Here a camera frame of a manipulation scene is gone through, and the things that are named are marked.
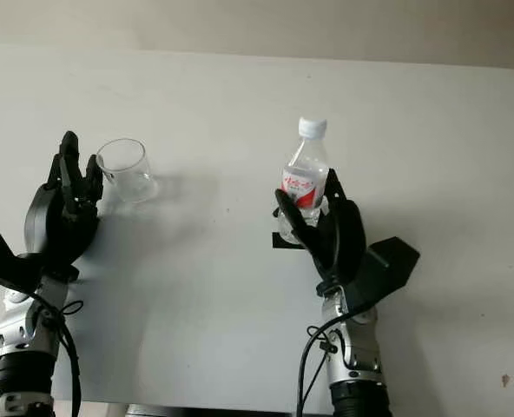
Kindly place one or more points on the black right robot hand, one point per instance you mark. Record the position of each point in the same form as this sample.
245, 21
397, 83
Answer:
344, 239

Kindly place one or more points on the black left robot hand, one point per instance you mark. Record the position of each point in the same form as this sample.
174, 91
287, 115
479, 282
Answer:
40, 221

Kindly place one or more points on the clear water bottle red label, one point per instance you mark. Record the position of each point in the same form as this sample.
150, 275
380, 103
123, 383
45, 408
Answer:
305, 174

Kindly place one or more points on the clear plastic cup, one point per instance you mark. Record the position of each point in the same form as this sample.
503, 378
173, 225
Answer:
131, 182

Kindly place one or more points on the black tape strip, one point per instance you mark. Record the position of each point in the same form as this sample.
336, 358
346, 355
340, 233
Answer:
283, 243

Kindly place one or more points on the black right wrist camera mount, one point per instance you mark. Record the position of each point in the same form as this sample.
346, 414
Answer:
387, 265

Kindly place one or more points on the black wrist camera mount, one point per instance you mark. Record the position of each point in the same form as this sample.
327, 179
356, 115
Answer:
1, 256
387, 265

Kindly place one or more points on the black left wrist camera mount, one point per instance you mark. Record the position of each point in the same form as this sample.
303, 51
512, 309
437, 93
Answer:
1, 256

